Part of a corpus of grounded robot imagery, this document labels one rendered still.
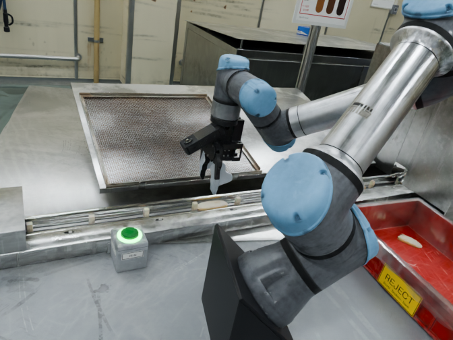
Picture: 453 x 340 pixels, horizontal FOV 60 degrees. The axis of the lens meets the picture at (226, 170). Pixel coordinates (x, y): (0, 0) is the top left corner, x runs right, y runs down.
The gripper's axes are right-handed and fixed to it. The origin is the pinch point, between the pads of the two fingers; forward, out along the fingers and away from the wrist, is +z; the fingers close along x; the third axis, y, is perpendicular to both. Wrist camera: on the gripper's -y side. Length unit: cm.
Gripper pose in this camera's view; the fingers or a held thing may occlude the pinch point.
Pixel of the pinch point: (205, 183)
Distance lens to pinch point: 109.9
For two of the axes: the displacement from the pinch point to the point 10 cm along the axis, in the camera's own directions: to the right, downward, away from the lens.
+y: 8.9, -0.7, 4.5
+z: -1.7, 8.7, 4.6
